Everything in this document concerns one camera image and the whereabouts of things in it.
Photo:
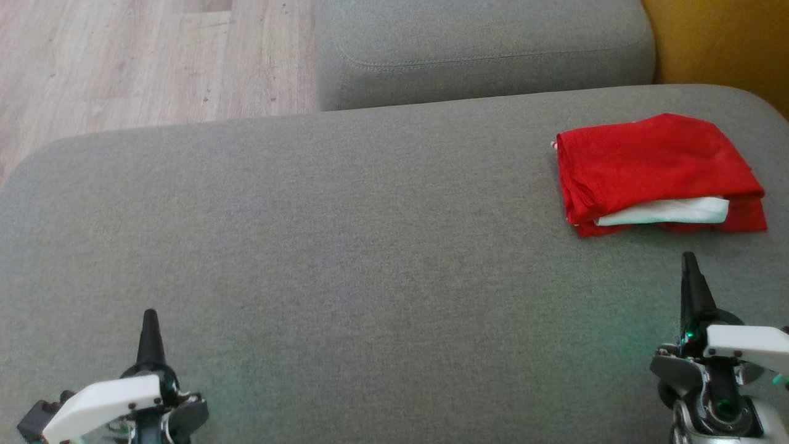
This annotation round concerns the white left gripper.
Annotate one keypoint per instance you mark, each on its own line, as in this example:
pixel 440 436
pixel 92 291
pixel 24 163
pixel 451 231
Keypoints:
pixel 98 401

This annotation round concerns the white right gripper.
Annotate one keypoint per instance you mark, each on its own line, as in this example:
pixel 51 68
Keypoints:
pixel 746 345

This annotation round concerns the red shorts white stripe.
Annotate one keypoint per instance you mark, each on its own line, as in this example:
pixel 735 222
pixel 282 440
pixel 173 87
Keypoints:
pixel 749 219

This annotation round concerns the red jersey number 23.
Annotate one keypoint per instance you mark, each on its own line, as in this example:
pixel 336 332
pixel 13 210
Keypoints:
pixel 647 160

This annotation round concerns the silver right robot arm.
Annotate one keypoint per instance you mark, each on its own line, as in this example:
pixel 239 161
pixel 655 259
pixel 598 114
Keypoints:
pixel 775 425

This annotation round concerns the large grey sofa seat cushion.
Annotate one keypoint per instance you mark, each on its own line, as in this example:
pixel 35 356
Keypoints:
pixel 370 246

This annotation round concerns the yellow sofa backrest cushion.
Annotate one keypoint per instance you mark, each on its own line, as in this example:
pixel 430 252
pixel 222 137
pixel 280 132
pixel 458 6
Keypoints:
pixel 727 43

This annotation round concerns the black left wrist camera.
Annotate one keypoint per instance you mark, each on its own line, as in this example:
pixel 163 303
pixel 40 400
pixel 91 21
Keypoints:
pixel 37 419

